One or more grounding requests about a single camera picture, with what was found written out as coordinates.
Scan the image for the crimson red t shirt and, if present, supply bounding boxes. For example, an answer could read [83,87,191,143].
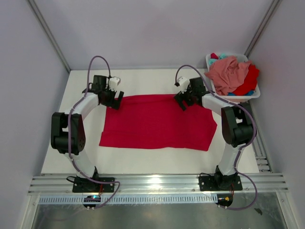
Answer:
[99,94,217,151]

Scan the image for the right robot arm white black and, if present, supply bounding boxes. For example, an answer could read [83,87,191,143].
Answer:
[174,77,256,191]

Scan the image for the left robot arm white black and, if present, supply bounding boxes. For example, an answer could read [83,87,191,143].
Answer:
[51,75,124,192]

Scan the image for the salmon pink t shirt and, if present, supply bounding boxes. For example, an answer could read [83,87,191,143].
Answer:
[205,56,252,96]

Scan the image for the bright red t shirt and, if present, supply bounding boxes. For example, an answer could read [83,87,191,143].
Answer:
[209,52,260,96]

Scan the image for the left controller board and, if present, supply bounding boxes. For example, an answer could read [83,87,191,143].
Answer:
[82,195,101,209]

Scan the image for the controller board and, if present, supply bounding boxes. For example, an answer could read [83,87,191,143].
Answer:
[82,195,101,209]
[216,195,233,208]

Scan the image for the right controller board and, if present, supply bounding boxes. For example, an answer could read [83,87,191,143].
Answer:
[216,195,233,208]

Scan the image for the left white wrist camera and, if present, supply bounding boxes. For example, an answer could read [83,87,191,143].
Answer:
[108,77,121,92]

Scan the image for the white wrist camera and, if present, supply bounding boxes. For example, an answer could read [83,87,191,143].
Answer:
[108,77,121,92]
[175,77,190,94]

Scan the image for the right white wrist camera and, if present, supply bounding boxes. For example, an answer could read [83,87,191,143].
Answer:
[175,77,190,94]

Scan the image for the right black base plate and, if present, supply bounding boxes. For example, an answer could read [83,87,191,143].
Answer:
[198,173,243,191]

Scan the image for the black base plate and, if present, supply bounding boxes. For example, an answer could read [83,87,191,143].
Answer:
[198,173,243,191]
[72,177,115,193]

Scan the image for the aluminium side rail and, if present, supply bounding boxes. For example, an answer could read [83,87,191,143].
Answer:
[249,102,273,173]

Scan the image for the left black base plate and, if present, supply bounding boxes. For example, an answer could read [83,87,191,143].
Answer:
[72,177,115,193]

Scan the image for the aluminium front rail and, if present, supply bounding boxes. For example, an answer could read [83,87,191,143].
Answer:
[28,173,288,195]

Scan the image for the grey slotted cable duct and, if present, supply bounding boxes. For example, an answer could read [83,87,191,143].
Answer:
[38,193,217,205]

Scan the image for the left corner aluminium post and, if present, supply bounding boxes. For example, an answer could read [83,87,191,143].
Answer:
[25,0,71,73]

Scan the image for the corner aluminium post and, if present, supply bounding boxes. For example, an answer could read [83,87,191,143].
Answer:
[244,0,282,58]
[25,0,71,73]

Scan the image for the right corner aluminium post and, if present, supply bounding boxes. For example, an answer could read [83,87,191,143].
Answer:
[244,0,282,58]

